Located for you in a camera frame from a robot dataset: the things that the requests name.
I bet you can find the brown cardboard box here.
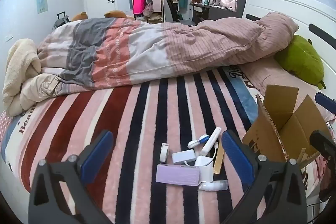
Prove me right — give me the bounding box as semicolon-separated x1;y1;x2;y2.
242;84;332;169

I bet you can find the white charger block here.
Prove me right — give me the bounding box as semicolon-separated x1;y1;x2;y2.
195;156;214;182

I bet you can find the beige cloth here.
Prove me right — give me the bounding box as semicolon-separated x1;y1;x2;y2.
20;73;64;110

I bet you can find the white tape roll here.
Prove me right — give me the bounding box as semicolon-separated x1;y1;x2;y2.
160;143;170;162

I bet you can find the purple rectangular box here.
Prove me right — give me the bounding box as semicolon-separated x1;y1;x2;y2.
156;164;200;186

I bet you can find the dark desk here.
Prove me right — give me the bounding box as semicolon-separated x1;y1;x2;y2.
188;2;211;25

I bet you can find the white tube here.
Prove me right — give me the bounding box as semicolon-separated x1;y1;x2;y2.
199;180;228;191

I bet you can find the grey desk chair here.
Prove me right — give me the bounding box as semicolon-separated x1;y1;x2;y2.
163;0;196;26

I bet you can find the blue and white small device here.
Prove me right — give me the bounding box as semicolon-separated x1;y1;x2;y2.
188;135;210;149

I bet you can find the green plush pillow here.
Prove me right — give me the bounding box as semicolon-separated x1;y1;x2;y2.
274;34;326;90

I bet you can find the white power adapter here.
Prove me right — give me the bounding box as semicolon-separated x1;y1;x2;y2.
172;150;197;165

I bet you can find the pink grey striped duvet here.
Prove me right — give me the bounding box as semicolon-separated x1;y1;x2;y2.
37;13;300;89

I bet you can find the striped plush bed blanket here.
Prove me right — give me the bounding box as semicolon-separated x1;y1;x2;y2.
0;67;336;224

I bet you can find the white rounded stick device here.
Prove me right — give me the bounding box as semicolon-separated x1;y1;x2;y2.
201;127;222;157

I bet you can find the cream fleece blanket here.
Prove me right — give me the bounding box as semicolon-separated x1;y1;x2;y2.
3;38;42;117

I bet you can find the white bed headboard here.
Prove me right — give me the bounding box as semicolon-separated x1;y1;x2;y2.
241;0;336;98

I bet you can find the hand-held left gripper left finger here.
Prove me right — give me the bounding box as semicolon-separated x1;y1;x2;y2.
28;130;114;224

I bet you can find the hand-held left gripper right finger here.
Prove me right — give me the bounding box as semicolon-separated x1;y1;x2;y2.
221;130;307;224

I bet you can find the black suitcase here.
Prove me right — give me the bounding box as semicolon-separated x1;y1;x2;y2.
52;12;71;30

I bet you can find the pink pillow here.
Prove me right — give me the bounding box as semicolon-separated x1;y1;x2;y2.
238;57;336;121

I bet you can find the tan wooden strip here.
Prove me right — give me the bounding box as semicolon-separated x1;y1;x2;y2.
213;146;225;175

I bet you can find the brown plush bear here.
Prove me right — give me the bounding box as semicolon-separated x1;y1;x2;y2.
71;12;88;22
104;10;134;20

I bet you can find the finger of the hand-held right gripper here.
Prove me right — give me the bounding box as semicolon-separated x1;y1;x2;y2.
310;130;336;161
315;92;336;112

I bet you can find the wall poster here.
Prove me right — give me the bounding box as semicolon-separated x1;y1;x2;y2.
36;0;48;14

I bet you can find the bright pink gift bag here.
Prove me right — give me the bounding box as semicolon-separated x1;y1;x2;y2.
133;0;147;14

